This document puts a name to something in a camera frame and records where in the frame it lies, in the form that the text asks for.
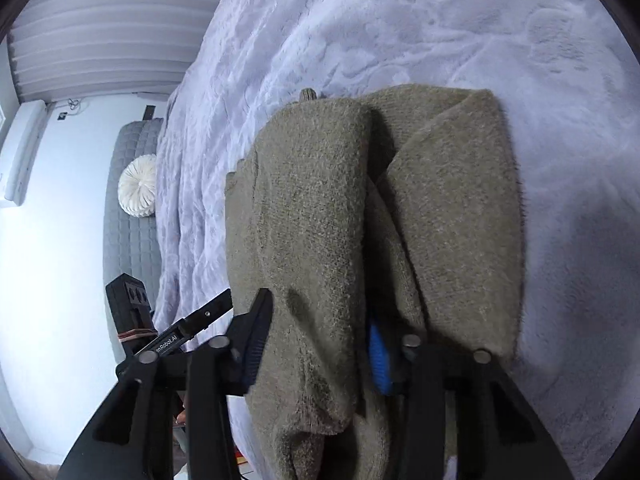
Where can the white wall air conditioner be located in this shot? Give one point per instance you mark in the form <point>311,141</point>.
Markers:
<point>19,150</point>

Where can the grey pleated curtain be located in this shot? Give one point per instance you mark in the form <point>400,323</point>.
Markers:
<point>62,49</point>

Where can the grey quilted headboard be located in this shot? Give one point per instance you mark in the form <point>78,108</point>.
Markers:
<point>130,242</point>

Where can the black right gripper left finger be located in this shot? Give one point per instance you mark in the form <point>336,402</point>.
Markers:
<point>130,436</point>

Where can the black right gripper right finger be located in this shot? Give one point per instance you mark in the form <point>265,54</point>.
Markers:
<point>451,395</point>

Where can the olive knit sweater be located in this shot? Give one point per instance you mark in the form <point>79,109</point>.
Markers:
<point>404,203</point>

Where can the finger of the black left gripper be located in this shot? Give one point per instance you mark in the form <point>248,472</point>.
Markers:
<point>199,320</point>

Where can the round cream pleated cushion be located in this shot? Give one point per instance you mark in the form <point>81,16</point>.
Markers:
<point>136,189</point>

